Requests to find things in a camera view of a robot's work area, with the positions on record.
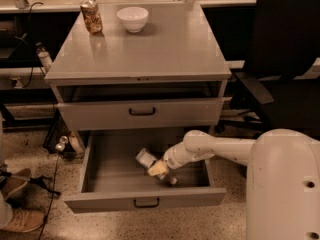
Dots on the white ceramic bowl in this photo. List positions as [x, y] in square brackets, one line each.
[133, 18]

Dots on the bottle beside cabinet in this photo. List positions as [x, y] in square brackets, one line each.
[44, 56]

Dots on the grey drawer cabinet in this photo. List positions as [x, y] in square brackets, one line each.
[175, 56]

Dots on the clear plastic water bottle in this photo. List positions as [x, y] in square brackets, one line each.
[147, 159]

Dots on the black office chair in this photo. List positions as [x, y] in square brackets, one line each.
[284, 45]

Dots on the open middle drawer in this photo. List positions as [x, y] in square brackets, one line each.
[112, 180]

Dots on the tan sneaker upper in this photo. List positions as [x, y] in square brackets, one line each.
[11, 185]

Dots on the upper grey drawer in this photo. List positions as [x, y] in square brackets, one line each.
[136, 114]

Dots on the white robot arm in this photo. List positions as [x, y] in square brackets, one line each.
[283, 179]

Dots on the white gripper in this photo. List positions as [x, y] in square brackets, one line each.
[172, 159]

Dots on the tan sneaker lower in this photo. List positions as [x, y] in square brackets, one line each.
[22, 221]

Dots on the black tripod leg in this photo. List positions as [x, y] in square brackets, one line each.
[36, 181]

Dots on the tan sneaker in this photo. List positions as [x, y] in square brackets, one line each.
[11, 185]
[22, 221]

